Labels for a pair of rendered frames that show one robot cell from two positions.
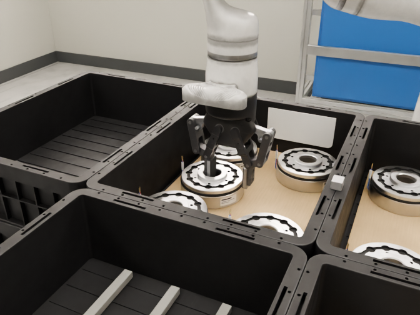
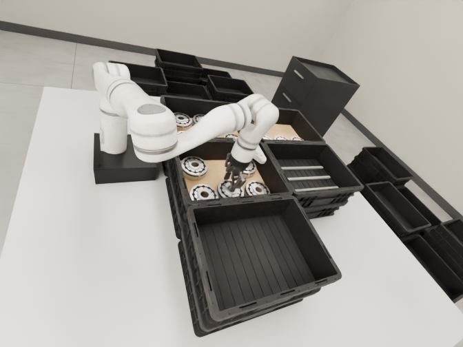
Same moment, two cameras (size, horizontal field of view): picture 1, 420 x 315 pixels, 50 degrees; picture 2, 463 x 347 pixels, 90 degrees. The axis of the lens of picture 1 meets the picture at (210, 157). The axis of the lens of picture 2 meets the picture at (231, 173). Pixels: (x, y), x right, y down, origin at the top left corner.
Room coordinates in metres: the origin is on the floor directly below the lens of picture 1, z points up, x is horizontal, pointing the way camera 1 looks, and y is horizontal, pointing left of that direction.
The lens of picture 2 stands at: (1.16, 0.27, 1.48)
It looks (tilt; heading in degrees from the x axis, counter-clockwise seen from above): 42 degrees down; 209
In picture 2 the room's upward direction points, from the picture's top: 24 degrees clockwise
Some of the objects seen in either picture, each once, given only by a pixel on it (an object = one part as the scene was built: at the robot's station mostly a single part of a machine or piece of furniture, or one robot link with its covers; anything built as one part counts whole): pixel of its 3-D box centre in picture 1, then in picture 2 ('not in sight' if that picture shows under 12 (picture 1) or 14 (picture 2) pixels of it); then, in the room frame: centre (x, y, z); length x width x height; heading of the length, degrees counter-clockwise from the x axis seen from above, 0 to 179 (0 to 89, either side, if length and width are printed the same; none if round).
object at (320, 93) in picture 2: not in sight; (302, 109); (-1.33, -0.62, 0.45); 0.62 x 0.45 x 0.90; 157
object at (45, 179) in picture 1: (85, 117); (263, 243); (0.74, 0.22, 0.92); 0.40 x 0.30 x 0.02; 155
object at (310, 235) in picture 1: (244, 150); (231, 168); (0.61, -0.05, 0.92); 0.40 x 0.30 x 0.02; 155
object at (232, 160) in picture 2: (230, 115); (238, 163); (0.62, -0.03, 0.97); 0.08 x 0.08 x 0.09
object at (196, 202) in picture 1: (172, 210); (258, 190); (0.54, 0.05, 0.86); 0.10 x 0.10 x 0.01
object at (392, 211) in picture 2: not in sight; (374, 221); (-0.61, 0.60, 0.37); 0.40 x 0.30 x 0.45; 67
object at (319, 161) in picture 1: (307, 160); (194, 164); (0.68, -0.17, 0.86); 0.05 x 0.05 x 0.01
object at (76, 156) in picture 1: (89, 144); (257, 250); (0.74, 0.22, 0.87); 0.40 x 0.30 x 0.11; 155
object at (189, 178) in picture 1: (212, 175); (231, 190); (0.63, 0.00, 0.86); 0.10 x 0.10 x 0.01
